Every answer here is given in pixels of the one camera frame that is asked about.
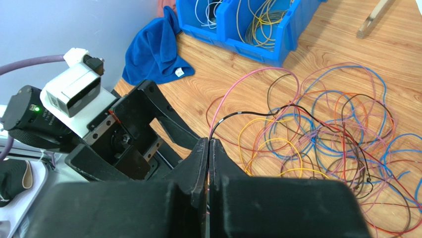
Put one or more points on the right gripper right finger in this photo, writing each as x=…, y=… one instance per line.
x=242, y=206

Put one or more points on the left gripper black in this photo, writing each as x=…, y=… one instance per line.
x=122, y=144

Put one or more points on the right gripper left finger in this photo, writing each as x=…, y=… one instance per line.
x=171, y=207

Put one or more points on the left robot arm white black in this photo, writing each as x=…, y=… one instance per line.
x=28, y=121

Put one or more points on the blue cloth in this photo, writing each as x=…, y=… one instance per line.
x=153, y=53

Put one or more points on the blue double bin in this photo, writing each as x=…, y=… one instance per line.
x=262, y=30

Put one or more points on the pink cloth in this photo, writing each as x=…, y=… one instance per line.
x=163, y=3

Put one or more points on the wooden rack pole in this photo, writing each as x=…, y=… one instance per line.
x=373, y=18

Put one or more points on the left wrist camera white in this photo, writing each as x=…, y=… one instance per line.
x=76, y=96

